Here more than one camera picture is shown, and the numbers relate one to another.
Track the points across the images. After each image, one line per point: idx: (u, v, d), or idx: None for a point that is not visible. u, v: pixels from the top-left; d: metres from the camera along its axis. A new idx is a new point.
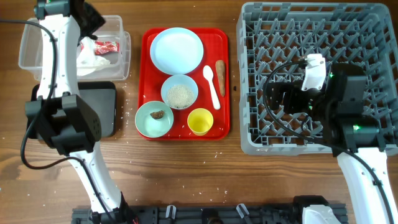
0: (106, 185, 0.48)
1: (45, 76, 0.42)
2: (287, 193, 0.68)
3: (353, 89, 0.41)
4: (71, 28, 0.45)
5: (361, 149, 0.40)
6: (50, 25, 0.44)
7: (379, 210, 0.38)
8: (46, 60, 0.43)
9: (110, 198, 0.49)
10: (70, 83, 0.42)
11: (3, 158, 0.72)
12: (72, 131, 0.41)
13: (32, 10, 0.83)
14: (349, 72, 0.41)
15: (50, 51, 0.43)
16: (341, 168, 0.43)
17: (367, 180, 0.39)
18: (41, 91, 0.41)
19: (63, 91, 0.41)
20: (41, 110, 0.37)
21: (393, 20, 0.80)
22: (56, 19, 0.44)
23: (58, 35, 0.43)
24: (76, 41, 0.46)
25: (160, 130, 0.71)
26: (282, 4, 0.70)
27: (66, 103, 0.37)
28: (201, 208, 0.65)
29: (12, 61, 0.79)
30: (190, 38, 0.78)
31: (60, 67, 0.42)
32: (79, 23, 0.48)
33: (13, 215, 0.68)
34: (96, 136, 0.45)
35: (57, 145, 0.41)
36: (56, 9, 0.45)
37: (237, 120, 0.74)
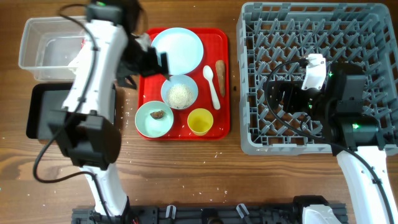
0: (112, 198, 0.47)
1: (76, 86, 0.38)
2: (287, 193, 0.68)
3: (352, 87, 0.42)
4: (117, 39, 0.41)
5: (361, 148, 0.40)
6: (96, 32, 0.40)
7: (379, 210, 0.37)
8: (79, 73, 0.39)
9: (114, 207, 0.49)
10: (101, 101, 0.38)
11: (3, 158, 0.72)
12: (89, 149, 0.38)
13: (33, 10, 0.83)
14: (348, 72, 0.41)
15: (87, 60, 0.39)
16: (341, 167, 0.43)
17: (367, 178, 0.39)
18: (68, 103, 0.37)
19: (91, 109, 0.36)
20: (64, 123, 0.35)
21: (392, 20, 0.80)
22: (108, 27, 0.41)
23: (101, 44, 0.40)
24: (119, 51, 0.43)
25: (160, 130, 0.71)
26: (282, 4, 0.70)
27: (91, 124, 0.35)
28: (201, 208, 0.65)
29: (12, 61, 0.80)
30: (191, 39, 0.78)
31: (94, 82, 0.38)
32: (126, 35, 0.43)
33: (13, 215, 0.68)
34: (114, 156, 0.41)
35: (73, 157, 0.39)
36: (109, 15, 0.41)
37: (237, 120, 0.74)
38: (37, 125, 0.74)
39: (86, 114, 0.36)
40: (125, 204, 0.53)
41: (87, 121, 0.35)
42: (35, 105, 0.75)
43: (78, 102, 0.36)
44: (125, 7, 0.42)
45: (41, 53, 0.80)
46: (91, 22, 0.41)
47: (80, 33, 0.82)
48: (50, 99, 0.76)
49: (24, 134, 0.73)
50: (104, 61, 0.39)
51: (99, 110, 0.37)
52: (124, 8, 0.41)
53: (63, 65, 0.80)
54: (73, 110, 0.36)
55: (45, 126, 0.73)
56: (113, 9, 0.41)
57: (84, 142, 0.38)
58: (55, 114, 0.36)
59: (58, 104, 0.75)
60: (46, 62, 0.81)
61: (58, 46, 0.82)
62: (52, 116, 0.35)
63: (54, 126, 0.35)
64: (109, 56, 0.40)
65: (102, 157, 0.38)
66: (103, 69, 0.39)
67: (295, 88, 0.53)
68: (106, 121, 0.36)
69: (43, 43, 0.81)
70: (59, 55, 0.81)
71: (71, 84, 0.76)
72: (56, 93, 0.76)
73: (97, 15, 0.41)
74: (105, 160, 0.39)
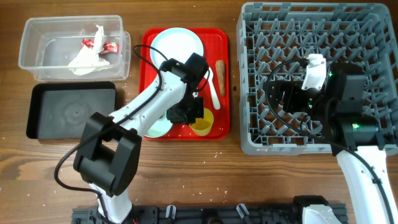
0: (115, 210, 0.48)
1: (129, 106, 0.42)
2: (287, 193, 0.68)
3: (352, 88, 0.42)
4: (178, 91, 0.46)
5: (360, 147, 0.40)
6: (165, 78, 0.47)
7: (379, 209, 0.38)
8: (137, 98, 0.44)
9: (115, 216, 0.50)
10: (142, 127, 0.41)
11: (3, 158, 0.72)
12: (106, 167, 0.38)
13: (33, 10, 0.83)
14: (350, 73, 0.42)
15: (149, 93, 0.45)
16: (341, 166, 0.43)
17: (367, 178, 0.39)
18: (115, 114, 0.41)
19: (131, 127, 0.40)
20: (101, 130, 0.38)
21: (393, 20, 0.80)
22: (174, 78, 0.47)
23: (165, 88, 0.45)
24: (173, 101, 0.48)
25: (160, 130, 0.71)
26: (282, 4, 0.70)
27: (125, 140, 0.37)
28: (201, 208, 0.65)
29: (12, 61, 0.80)
30: (191, 39, 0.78)
31: (145, 108, 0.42)
32: (185, 93, 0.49)
33: (13, 215, 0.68)
34: (122, 189, 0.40)
35: (85, 171, 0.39)
36: (178, 74, 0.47)
37: (237, 120, 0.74)
38: (37, 125, 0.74)
39: (125, 129, 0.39)
40: (129, 213, 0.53)
41: (123, 137, 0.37)
42: (35, 105, 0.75)
43: (124, 117, 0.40)
44: (194, 75, 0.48)
45: (41, 53, 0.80)
46: (165, 71, 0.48)
47: (80, 33, 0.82)
48: (50, 99, 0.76)
49: (24, 134, 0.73)
50: (159, 101, 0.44)
51: (138, 132, 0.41)
52: (192, 74, 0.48)
53: (63, 65, 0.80)
54: (116, 121, 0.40)
55: (45, 126, 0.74)
56: (183, 71, 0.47)
57: (104, 158, 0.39)
58: (97, 121, 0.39)
59: (59, 104, 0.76)
60: (46, 62, 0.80)
61: (58, 46, 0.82)
62: (94, 121, 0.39)
63: (90, 131, 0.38)
64: (166, 100, 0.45)
65: (112, 180, 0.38)
66: (157, 105, 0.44)
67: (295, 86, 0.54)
68: (139, 144, 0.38)
69: (43, 44, 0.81)
70: (59, 55, 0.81)
71: (70, 84, 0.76)
72: (56, 94, 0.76)
73: (171, 69, 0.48)
74: (112, 185, 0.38)
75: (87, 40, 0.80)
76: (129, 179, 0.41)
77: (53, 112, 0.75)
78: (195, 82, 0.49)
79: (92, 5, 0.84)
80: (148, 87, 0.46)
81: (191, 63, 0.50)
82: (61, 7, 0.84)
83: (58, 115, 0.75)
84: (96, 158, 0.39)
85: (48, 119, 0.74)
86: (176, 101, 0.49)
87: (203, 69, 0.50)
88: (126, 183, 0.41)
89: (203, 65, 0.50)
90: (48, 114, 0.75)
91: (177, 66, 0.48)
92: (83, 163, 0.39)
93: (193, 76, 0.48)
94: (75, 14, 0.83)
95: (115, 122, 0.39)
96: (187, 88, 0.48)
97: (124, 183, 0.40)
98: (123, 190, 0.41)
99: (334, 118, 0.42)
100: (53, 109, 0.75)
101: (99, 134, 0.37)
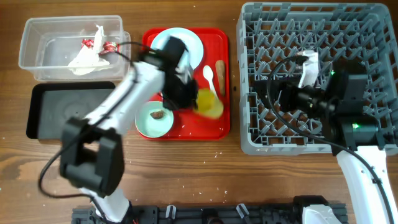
0: (111, 210, 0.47)
1: (105, 104, 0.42)
2: (287, 194, 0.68)
3: (354, 86, 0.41)
4: (155, 81, 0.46)
5: (361, 147, 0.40)
6: (140, 68, 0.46)
7: (379, 210, 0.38)
8: (114, 95, 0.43)
9: (112, 215, 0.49)
10: (121, 122, 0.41)
11: (4, 158, 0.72)
12: (91, 170, 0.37)
13: (33, 10, 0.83)
14: (352, 71, 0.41)
15: (124, 88, 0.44)
16: (340, 166, 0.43)
17: (367, 178, 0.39)
18: (92, 114, 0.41)
19: (111, 126, 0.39)
20: (79, 134, 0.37)
21: (392, 20, 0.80)
22: (150, 68, 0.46)
23: (141, 81, 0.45)
24: (151, 91, 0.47)
25: (160, 130, 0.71)
26: (282, 4, 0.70)
27: (106, 140, 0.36)
28: (201, 208, 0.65)
29: (12, 61, 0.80)
30: (191, 39, 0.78)
31: (122, 105, 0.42)
32: (161, 81, 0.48)
33: (13, 215, 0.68)
34: (112, 189, 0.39)
35: (71, 177, 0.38)
36: (153, 62, 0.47)
37: (237, 120, 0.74)
38: (37, 125, 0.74)
39: (104, 129, 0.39)
40: (126, 210, 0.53)
41: (102, 137, 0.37)
42: (35, 105, 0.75)
43: (101, 117, 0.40)
44: (170, 61, 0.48)
45: (41, 53, 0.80)
46: (140, 62, 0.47)
47: (80, 33, 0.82)
48: (50, 99, 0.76)
49: (24, 134, 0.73)
50: (136, 95, 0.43)
51: (118, 129, 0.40)
52: (168, 61, 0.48)
53: (63, 65, 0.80)
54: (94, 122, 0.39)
55: (45, 126, 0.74)
56: (159, 60, 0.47)
57: (87, 162, 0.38)
58: (74, 124, 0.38)
59: (58, 104, 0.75)
60: (46, 61, 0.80)
61: (57, 46, 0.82)
62: (70, 125, 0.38)
63: (68, 137, 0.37)
64: (143, 92, 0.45)
65: (99, 182, 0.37)
66: (133, 99, 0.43)
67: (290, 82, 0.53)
68: (120, 142, 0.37)
69: (43, 43, 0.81)
70: (59, 55, 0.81)
71: (70, 84, 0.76)
72: (56, 94, 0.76)
73: (145, 59, 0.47)
74: (101, 186, 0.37)
75: (87, 40, 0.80)
76: (117, 180, 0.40)
77: (53, 112, 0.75)
78: (171, 66, 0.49)
79: (92, 5, 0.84)
80: (122, 81, 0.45)
81: (165, 51, 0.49)
82: (61, 7, 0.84)
83: (58, 115, 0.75)
84: (78, 164, 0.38)
85: (48, 119, 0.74)
86: (155, 89, 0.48)
87: (179, 55, 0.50)
88: (115, 183, 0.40)
89: (176, 52, 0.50)
90: (48, 113, 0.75)
91: (151, 55, 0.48)
92: (66, 172, 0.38)
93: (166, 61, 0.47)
94: (75, 14, 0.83)
95: (93, 124, 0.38)
96: (163, 74, 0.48)
97: (112, 185, 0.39)
98: (114, 190, 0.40)
99: (335, 117, 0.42)
100: (53, 109, 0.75)
101: (78, 137, 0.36)
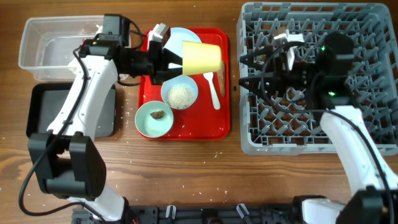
0: (108, 211, 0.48)
1: (63, 111, 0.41)
2: (287, 194, 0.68)
3: (341, 65, 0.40)
4: (108, 70, 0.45)
5: (339, 107, 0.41)
6: (86, 63, 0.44)
7: (362, 154, 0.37)
8: (69, 97, 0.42)
9: (111, 215, 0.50)
10: (86, 124, 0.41)
11: (3, 158, 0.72)
12: (72, 177, 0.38)
13: (33, 10, 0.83)
14: (340, 51, 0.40)
15: (79, 88, 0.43)
16: (325, 129, 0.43)
17: (346, 129, 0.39)
18: (53, 126, 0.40)
19: (76, 130, 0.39)
20: (46, 147, 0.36)
21: (393, 20, 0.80)
22: (98, 60, 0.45)
23: (92, 75, 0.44)
24: (107, 84, 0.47)
25: (160, 130, 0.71)
26: (282, 4, 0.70)
27: (74, 145, 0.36)
28: (201, 208, 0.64)
29: (12, 61, 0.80)
30: (191, 38, 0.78)
31: (82, 105, 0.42)
32: (115, 68, 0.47)
33: (13, 215, 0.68)
34: (99, 189, 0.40)
35: (54, 190, 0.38)
36: (100, 53, 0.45)
37: (237, 120, 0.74)
38: (37, 125, 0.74)
39: (70, 135, 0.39)
40: (123, 207, 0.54)
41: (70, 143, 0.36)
42: (35, 106, 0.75)
43: (63, 124, 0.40)
44: (117, 46, 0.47)
45: (41, 53, 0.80)
46: (85, 56, 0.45)
47: (80, 33, 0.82)
48: (50, 99, 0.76)
49: (23, 134, 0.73)
50: (93, 92, 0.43)
51: (83, 131, 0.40)
52: (115, 46, 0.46)
53: (63, 65, 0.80)
54: (56, 131, 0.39)
55: (45, 126, 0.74)
56: (105, 48, 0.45)
57: (66, 170, 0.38)
58: (37, 139, 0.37)
59: (58, 104, 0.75)
60: (46, 61, 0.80)
61: (58, 46, 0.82)
62: (33, 140, 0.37)
63: (37, 152, 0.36)
64: (99, 85, 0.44)
65: (83, 186, 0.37)
66: (91, 97, 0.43)
67: (280, 70, 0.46)
68: (90, 143, 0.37)
69: (43, 43, 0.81)
70: (59, 55, 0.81)
71: (70, 84, 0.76)
72: (56, 94, 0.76)
73: (89, 51, 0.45)
74: (86, 190, 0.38)
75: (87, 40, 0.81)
76: (101, 177, 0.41)
77: (53, 113, 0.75)
78: (120, 51, 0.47)
79: (92, 5, 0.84)
80: (74, 81, 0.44)
81: (107, 34, 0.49)
82: (61, 7, 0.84)
83: None
84: (57, 175, 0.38)
85: (48, 119, 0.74)
86: (112, 78, 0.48)
87: (120, 37, 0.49)
88: (101, 182, 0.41)
89: (119, 33, 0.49)
90: (48, 114, 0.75)
91: (94, 45, 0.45)
92: (46, 185, 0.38)
93: (114, 45, 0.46)
94: (75, 14, 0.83)
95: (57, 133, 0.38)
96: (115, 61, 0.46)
97: (98, 183, 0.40)
98: (102, 189, 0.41)
99: (319, 87, 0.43)
100: (52, 109, 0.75)
101: (47, 151, 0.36)
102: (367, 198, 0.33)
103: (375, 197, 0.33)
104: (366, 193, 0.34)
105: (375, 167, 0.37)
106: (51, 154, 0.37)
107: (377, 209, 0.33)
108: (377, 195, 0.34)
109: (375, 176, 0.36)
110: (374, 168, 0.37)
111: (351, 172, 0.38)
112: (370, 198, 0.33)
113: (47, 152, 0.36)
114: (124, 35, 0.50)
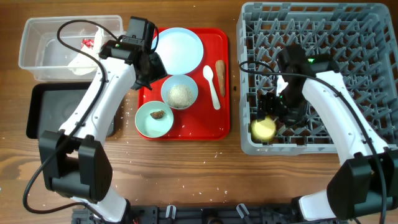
0: (109, 212, 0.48)
1: (78, 111, 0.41)
2: (286, 193, 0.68)
3: (296, 54, 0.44)
4: (127, 75, 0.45)
5: (319, 76, 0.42)
6: (106, 65, 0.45)
7: (346, 118, 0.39)
8: (86, 96, 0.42)
9: (112, 216, 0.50)
10: (99, 127, 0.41)
11: (4, 158, 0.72)
12: (78, 179, 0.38)
13: (33, 10, 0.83)
14: (288, 51, 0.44)
15: (96, 89, 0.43)
16: (306, 96, 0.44)
17: (328, 93, 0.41)
18: (66, 125, 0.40)
19: (86, 134, 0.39)
20: (56, 147, 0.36)
21: (393, 20, 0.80)
22: (118, 62, 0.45)
23: (111, 78, 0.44)
24: (124, 88, 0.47)
25: (159, 130, 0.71)
26: (282, 4, 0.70)
27: (84, 149, 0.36)
28: (201, 208, 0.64)
29: (12, 61, 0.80)
30: (190, 38, 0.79)
31: (96, 109, 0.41)
32: (134, 73, 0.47)
33: (13, 215, 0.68)
34: (102, 194, 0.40)
35: (58, 189, 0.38)
36: (122, 56, 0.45)
37: (237, 119, 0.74)
38: (37, 126, 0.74)
39: (82, 138, 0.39)
40: (124, 209, 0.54)
41: (81, 145, 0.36)
42: (35, 106, 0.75)
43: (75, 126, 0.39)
44: (140, 51, 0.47)
45: (41, 53, 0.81)
46: (105, 58, 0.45)
47: (80, 33, 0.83)
48: (50, 99, 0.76)
49: (23, 134, 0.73)
50: (109, 95, 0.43)
51: (95, 136, 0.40)
52: (137, 51, 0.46)
53: (63, 65, 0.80)
54: (69, 132, 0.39)
55: (45, 126, 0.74)
56: (127, 51, 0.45)
57: (72, 172, 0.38)
58: (49, 137, 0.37)
59: (59, 104, 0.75)
60: (46, 62, 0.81)
61: (57, 46, 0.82)
62: (45, 139, 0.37)
63: (46, 151, 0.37)
64: (116, 88, 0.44)
65: (87, 190, 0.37)
66: (106, 101, 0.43)
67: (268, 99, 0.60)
68: (99, 149, 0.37)
69: (43, 44, 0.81)
70: (59, 55, 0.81)
71: (70, 84, 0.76)
72: (56, 94, 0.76)
73: (111, 53, 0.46)
74: (90, 193, 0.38)
75: (87, 40, 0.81)
76: (107, 182, 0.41)
77: (53, 113, 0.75)
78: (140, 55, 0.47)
79: (92, 5, 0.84)
80: (92, 82, 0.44)
81: (130, 38, 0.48)
82: (61, 7, 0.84)
83: (58, 114, 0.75)
84: (63, 175, 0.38)
85: (48, 119, 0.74)
86: (129, 83, 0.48)
87: (143, 42, 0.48)
88: (106, 186, 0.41)
89: (142, 37, 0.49)
90: (48, 113, 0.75)
91: (116, 47, 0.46)
92: (51, 184, 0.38)
93: (133, 48, 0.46)
94: (75, 14, 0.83)
95: (69, 134, 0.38)
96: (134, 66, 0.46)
97: (103, 187, 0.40)
98: (106, 193, 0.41)
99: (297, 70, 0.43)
100: (52, 109, 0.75)
101: (56, 151, 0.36)
102: (356, 167, 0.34)
103: (363, 166, 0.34)
104: (354, 162, 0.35)
105: (360, 132, 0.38)
106: (60, 154, 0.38)
107: (367, 176, 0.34)
108: (365, 161, 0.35)
109: (361, 142, 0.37)
110: (360, 134, 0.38)
111: (337, 140, 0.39)
112: (360, 167, 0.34)
113: (56, 153, 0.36)
114: (148, 39, 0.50)
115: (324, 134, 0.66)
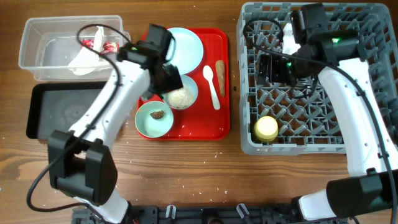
0: (110, 213, 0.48)
1: (89, 113, 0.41)
2: (286, 193, 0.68)
3: (313, 17, 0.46)
4: (141, 80, 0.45)
5: (344, 63, 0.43)
6: (122, 68, 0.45)
7: (365, 124, 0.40)
8: (99, 98, 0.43)
9: (112, 218, 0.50)
10: (108, 130, 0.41)
11: (4, 158, 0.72)
12: (83, 182, 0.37)
13: (33, 10, 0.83)
14: (306, 15, 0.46)
15: (108, 93, 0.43)
16: (323, 84, 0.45)
17: (351, 91, 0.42)
18: (76, 127, 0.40)
19: (95, 137, 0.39)
20: (64, 148, 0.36)
21: (393, 20, 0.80)
22: (134, 66, 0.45)
23: (125, 82, 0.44)
24: (137, 92, 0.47)
25: (159, 130, 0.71)
26: (282, 4, 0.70)
27: (93, 154, 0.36)
28: (201, 208, 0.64)
29: (12, 61, 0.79)
30: (194, 39, 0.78)
31: (107, 112, 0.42)
32: (149, 78, 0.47)
33: (13, 215, 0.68)
34: (106, 197, 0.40)
35: (63, 188, 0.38)
36: (137, 60, 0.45)
37: (237, 119, 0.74)
38: (37, 126, 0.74)
39: (91, 141, 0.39)
40: (125, 210, 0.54)
41: (89, 150, 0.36)
42: (35, 106, 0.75)
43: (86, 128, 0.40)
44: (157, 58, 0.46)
45: (41, 53, 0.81)
46: (120, 61, 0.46)
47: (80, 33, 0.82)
48: (50, 99, 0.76)
49: (23, 135, 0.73)
50: (122, 99, 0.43)
51: (103, 140, 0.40)
52: (153, 58, 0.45)
53: (63, 65, 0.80)
54: (79, 134, 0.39)
55: (45, 126, 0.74)
56: (143, 56, 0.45)
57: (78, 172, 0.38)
58: (59, 138, 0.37)
59: (59, 104, 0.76)
60: (46, 62, 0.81)
61: (57, 46, 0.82)
62: (54, 139, 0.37)
63: (54, 152, 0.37)
64: (129, 92, 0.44)
65: (92, 193, 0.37)
66: (117, 104, 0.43)
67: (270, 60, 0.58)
68: (107, 154, 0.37)
69: (43, 44, 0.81)
70: (59, 55, 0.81)
71: (70, 84, 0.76)
72: (56, 94, 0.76)
73: (127, 55, 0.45)
74: (94, 197, 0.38)
75: (87, 40, 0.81)
76: (111, 185, 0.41)
77: (53, 113, 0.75)
78: (157, 62, 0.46)
79: (92, 5, 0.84)
80: (106, 84, 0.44)
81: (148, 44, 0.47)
82: (61, 7, 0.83)
83: (58, 114, 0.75)
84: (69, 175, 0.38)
85: (48, 119, 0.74)
86: (143, 88, 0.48)
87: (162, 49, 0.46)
88: (110, 190, 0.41)
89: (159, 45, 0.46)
90: (48, 113, 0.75)
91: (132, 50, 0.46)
92: (57, 183, 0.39)
93: (150, 55, 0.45)
94: (75, 14, 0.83)
95: (79, 137, 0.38)
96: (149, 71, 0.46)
97: (107, 191, 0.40)
98: (109, 196, 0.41)
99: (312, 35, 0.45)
100: (53, 109, 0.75)
101: (64, 153, 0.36)
102: (367, 185, 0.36)
103: (374, 183, 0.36)
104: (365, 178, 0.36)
105: (378, 144, 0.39)
106: (68, 155, 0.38)
107: (376, 192, 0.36)
108: (376, 178, 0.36)
109: (377, 155, 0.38)
110: (377, 145, 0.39)
111: (351, 145, 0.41)
112: (370, 184, 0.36)
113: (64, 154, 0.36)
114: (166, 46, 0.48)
115: (324, 134, 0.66)
